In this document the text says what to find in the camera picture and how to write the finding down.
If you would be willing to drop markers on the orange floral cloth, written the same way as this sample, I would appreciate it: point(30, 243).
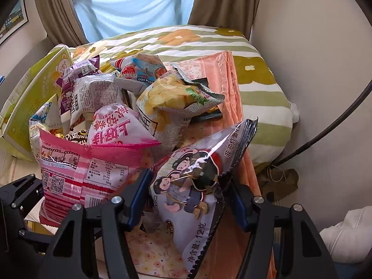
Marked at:
point(215, 72)

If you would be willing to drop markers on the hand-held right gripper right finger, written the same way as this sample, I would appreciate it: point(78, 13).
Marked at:
point(240, 207)

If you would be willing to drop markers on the light blue cloth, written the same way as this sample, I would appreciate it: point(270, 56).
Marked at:
point(130, 11)

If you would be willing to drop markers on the small dark snack packet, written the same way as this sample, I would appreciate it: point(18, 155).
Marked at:
point(207, 114)

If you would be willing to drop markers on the white cheese snack bag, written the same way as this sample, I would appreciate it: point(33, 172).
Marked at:
point(40, 116)

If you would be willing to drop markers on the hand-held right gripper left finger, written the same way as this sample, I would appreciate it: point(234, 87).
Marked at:
point(139, 193)

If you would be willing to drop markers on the brown curtain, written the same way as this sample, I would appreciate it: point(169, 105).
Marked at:
point(223, 3)
point(58, 8)

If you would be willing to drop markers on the cartoon figure snack bag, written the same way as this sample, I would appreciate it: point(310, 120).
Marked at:
point(186, 177)

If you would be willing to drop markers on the white fluffy cloth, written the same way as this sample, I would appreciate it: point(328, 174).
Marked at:
point(348, 235)

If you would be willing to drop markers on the pink white candy bag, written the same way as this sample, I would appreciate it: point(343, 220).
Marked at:
point(116, 125)

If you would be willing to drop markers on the green striped floral quilt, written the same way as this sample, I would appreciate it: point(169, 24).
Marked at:
point(261, 98)

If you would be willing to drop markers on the framed houses picture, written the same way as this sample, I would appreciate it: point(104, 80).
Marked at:
point(13, 20)

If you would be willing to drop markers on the purple snack bag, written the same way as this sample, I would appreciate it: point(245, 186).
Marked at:
point(78, 69)

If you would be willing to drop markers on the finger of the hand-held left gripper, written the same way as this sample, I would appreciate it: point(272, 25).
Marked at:
point(20, 191)

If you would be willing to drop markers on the grey newsprint snack bag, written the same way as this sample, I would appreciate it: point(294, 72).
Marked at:
point(96, 93)

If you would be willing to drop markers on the green cardboard box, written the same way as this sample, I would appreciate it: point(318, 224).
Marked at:
point(32, 93)

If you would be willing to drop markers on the potato chip bag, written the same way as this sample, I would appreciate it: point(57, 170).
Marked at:
point(165, 96)

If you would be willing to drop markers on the brown pillow snack bag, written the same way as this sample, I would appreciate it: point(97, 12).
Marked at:
point(75, 138)

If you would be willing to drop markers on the shrimp flakes snack bag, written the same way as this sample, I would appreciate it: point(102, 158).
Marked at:
point(139, 66)

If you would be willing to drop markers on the pink striped snack bag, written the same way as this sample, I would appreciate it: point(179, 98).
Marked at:
point(87, 177)

